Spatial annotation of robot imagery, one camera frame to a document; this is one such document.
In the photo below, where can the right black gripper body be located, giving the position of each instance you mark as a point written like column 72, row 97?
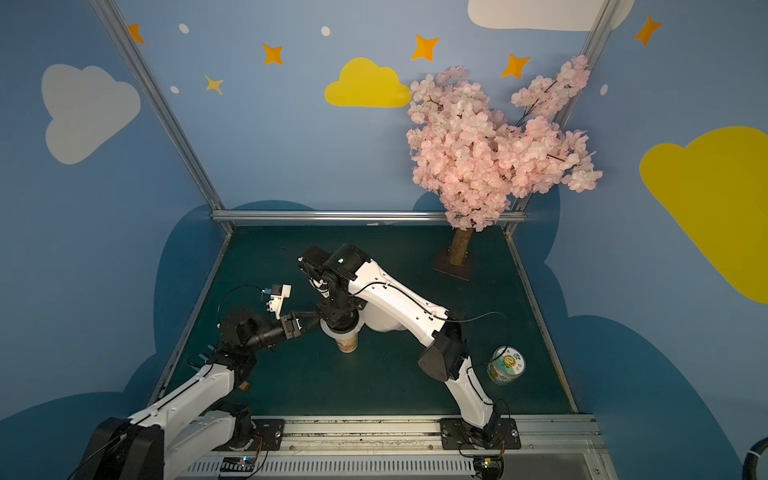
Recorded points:
column 338, row 315

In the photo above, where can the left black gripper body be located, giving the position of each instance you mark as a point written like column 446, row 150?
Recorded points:
column 293, row 327

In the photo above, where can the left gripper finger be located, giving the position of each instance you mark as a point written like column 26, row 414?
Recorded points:
column 308, row 326
column 308, row 315

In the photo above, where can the black cup lid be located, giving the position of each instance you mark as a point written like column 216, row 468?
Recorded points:
column 342, row 326

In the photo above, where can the paper milk tea cup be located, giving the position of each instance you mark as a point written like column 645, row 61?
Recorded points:
column 347, row 341

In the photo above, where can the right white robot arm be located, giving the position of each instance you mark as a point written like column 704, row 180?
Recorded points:
column 356, row 292

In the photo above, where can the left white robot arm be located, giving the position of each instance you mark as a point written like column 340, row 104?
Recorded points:
column 164, row 439

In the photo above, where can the small green circuit board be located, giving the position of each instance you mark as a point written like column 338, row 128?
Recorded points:
column 237, row 465

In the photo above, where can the green white tape roll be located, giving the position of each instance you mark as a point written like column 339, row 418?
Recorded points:
column 505, row 366

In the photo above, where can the pink cherry blossom tree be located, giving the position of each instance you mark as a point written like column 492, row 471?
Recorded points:
column 477, row 162

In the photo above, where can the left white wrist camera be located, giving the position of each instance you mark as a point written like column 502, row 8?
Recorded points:
column 275, row 298

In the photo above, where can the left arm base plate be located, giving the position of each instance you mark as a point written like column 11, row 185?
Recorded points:
column 264, row 434

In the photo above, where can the aluminium back frame bar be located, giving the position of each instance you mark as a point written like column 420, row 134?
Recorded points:
column 242, row 217

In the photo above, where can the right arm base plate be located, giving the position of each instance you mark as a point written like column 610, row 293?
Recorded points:
column 462, row 433

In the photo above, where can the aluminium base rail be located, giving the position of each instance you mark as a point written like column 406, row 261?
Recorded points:
column 409, row 447

